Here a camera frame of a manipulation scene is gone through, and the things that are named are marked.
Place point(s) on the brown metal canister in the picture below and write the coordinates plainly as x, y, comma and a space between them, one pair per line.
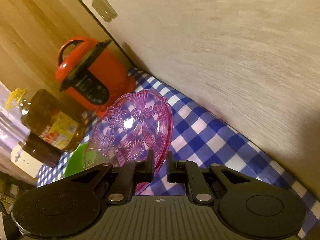
40, 150

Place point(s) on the green plastic bowl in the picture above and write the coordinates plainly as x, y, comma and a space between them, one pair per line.
75, 161

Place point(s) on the beige wall socket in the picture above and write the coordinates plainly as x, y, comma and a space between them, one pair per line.
103, 6

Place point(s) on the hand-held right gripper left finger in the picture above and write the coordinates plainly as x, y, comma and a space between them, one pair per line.
150, 156

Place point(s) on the blue white checkered tablecloth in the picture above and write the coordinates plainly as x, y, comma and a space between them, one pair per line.
205, 140

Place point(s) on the pink glass heart-shaped plate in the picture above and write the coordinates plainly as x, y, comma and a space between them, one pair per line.
140, 125

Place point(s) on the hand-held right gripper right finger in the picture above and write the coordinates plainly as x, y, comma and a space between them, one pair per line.
170, 158

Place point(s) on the red electric pressure cooker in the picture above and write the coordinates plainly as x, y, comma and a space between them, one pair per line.
107, 70

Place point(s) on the large cooking oil bottle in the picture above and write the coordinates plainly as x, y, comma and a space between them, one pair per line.
50, 120

